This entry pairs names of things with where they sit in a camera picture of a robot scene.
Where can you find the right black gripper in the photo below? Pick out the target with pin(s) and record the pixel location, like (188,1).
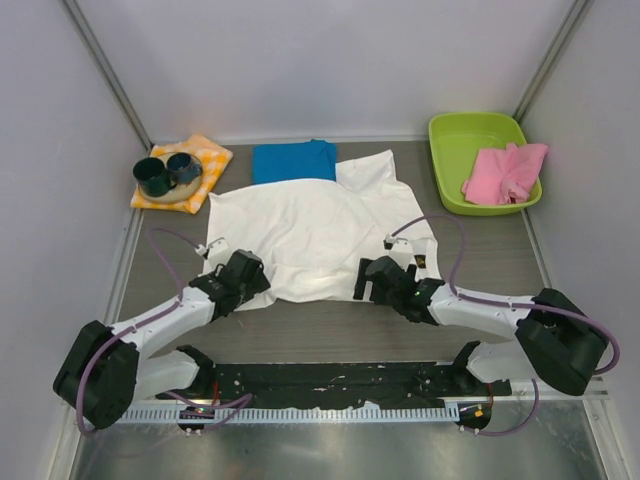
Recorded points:
(360,287)

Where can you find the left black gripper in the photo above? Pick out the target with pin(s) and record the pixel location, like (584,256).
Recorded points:
(258,285)

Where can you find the white printed t-shirt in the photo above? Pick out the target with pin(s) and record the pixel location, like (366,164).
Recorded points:
(312,233)

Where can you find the green plastic basin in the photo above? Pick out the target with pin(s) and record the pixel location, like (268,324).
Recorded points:
(455,139)

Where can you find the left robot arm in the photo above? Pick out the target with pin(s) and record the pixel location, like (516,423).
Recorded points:
(108,368)

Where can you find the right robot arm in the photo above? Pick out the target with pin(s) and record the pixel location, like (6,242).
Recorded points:
(544,337)

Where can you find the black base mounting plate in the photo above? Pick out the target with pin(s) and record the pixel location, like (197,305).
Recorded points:
(341,385)

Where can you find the dark blue mug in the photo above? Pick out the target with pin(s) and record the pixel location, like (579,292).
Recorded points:
(183,168)

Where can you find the orange checkered cloth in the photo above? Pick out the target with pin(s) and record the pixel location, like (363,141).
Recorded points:
(214,159)

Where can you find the dark green mug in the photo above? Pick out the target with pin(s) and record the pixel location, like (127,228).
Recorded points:
(152,177)

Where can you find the folded blue t-shirt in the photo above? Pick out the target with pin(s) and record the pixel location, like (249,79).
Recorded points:
(315,159)

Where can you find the pink t-shirt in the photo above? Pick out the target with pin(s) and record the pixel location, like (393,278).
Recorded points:
(504,176)

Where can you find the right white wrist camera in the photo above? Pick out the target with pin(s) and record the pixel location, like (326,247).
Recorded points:
(400,250)

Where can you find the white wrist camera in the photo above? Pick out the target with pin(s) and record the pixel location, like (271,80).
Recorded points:
(214,254)
(400,250)

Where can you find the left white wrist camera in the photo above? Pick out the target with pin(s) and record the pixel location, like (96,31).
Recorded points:
(214,254)

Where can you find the white slotted cable duct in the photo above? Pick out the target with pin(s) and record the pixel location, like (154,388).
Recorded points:
(174,413)

